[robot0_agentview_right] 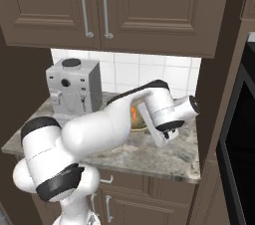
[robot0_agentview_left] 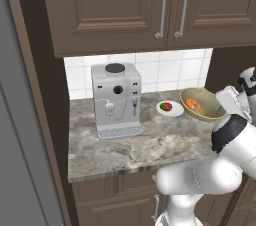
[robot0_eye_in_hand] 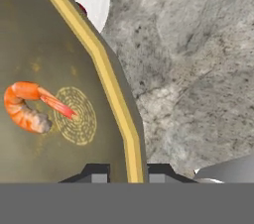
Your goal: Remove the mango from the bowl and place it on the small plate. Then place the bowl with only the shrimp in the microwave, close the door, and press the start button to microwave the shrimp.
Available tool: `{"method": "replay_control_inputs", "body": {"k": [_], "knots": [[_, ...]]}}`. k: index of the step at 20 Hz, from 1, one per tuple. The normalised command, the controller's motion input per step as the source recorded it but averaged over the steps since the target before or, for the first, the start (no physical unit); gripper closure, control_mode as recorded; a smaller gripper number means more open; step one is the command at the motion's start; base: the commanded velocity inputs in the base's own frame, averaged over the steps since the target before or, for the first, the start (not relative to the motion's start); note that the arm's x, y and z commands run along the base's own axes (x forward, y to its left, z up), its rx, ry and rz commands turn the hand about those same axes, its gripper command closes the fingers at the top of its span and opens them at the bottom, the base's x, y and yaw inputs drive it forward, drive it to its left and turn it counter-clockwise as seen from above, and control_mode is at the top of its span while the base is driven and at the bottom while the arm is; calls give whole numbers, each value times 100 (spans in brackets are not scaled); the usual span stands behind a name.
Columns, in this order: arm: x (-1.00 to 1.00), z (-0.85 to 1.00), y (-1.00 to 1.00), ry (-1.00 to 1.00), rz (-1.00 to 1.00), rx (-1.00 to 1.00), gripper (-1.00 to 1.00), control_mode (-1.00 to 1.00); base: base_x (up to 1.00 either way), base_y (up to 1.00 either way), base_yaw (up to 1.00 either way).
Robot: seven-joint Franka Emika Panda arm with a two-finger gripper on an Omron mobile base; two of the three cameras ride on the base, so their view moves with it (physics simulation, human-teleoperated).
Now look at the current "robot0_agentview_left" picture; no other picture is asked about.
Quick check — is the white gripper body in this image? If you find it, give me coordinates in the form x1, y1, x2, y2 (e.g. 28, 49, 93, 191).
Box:
214, 85, 253, 123

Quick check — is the olive green bowl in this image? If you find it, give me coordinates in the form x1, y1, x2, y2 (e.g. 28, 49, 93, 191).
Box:
179, 87, 228, 123

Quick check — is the orange shrimp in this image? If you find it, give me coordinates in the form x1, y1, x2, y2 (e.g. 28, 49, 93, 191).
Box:
185, 97, 204, 115

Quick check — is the small white plate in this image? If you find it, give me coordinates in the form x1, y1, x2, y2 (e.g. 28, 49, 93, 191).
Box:
155, 100, 185, 118

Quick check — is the red green mango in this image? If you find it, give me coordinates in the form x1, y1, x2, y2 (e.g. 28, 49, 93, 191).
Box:
159, 101, 174, 112

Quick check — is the brown angled base cupboard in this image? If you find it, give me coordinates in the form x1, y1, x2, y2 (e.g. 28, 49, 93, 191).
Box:
220, 174, 256, 226

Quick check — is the grey coffee machine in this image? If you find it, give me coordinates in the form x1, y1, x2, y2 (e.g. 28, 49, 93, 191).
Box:
90, 62, 144, 141

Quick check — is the brown base cupboard front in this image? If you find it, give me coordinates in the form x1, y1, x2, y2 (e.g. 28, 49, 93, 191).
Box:
71, 166, 174, 226

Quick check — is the tall brown side panel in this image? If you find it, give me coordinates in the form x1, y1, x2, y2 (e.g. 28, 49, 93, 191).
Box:
1, 0, 80, 226

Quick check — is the grey fridge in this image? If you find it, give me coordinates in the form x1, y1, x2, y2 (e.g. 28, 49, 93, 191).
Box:
0, 0, 67, 226

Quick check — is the silver wall cupboard handle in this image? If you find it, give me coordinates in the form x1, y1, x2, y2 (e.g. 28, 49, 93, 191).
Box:
174, 0, 192, 39
154, 0, 170, 39

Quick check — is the silver base cupboard handle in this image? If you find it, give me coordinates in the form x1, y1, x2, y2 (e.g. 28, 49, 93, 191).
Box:
150, 193, 162, 223

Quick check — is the wide brown wall cupboard door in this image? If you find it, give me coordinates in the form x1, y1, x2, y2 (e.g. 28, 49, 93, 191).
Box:
39, 0, 175, 59

